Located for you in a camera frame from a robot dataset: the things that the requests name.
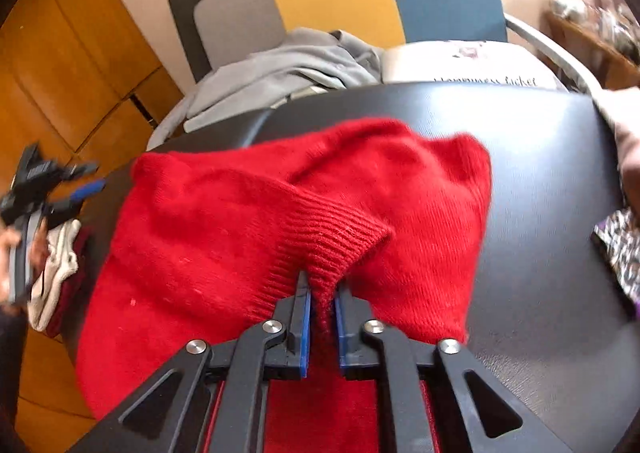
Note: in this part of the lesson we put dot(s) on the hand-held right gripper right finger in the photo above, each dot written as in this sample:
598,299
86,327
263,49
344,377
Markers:
342,338

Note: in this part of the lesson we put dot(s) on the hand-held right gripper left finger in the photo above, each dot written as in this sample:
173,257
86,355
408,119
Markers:
305,333

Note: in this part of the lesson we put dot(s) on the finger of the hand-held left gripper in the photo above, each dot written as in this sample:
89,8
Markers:
80,168
85,192

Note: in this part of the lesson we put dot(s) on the red knit sweater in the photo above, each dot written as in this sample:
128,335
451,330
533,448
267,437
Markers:
200,233

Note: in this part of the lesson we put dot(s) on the person's left hand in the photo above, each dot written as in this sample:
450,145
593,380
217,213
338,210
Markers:
39,250

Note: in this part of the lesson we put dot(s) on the dark red cloth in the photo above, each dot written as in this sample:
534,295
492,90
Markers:
70,298

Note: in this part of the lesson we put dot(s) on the orange wooden wardrobe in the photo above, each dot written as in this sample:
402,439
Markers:
75,58

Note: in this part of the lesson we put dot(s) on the grey garment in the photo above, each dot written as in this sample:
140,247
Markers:
280,68

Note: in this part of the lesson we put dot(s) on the black white patterned cloth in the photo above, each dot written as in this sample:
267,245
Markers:
622,253

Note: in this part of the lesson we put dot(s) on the white printed cushion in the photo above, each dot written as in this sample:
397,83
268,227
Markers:
465,65

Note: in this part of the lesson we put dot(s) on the beige pink cloth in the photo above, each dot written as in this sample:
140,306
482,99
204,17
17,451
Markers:
627,133

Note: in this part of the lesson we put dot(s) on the wooden shelf with ornaments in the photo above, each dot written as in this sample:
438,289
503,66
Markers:
595,38

